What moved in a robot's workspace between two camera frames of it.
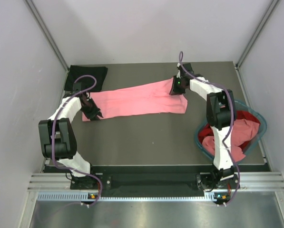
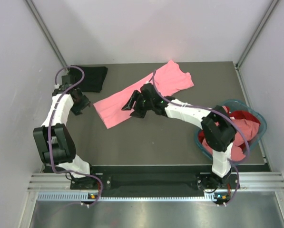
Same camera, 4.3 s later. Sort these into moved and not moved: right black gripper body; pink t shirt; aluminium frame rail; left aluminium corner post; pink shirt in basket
Moved: right black gripper body; pink t shirt
Not moved: left aluminium corner post; aluminium frame rail; pink shirt in basket
